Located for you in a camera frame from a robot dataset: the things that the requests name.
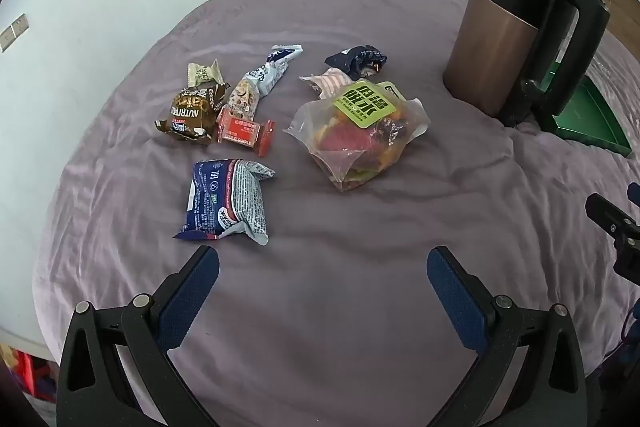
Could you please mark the small beige snack packet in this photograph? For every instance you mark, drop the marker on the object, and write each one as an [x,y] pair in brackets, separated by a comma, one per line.
[204,73]

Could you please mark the colourful items on floor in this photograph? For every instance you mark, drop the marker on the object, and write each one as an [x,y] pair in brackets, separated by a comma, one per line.
[27,374]

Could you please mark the light blue granola bar packet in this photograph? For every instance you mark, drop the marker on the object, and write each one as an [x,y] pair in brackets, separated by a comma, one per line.
[255,84]

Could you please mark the pink striped snack packet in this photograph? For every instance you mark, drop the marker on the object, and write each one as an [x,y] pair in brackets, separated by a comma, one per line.
[327,83]

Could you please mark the purple bedsheet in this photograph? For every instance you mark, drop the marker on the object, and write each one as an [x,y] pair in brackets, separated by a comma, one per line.
[320,227]

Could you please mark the green tray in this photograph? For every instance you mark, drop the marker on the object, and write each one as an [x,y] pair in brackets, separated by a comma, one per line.
[592,117]

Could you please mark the dark navy snack packet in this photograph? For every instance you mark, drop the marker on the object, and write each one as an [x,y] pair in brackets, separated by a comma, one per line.
[357,59]

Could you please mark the wall light switch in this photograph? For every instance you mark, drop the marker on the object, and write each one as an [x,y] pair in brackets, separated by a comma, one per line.
[14,32]

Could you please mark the clear bag with green label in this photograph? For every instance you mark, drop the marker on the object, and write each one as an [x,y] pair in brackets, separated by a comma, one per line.
[360,134]

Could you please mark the red candy packet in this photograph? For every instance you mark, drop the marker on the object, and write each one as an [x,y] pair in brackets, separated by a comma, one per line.
[244,132]

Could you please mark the copper and black electric kettle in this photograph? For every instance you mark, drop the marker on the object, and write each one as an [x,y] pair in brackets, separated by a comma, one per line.
[492,37]

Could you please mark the brown snack packet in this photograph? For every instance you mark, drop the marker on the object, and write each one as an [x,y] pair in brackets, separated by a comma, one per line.
[189,114]

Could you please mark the blue and white snack packet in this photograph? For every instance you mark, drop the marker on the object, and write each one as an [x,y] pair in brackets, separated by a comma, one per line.
[225,202]

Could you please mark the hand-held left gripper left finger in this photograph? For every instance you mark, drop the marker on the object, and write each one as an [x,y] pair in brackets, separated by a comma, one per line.
[192,292]

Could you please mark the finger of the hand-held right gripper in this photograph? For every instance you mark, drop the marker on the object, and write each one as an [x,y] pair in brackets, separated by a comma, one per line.
[607,212]

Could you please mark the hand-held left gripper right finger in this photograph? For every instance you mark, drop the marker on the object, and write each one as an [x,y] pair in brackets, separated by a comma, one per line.
[452,294]

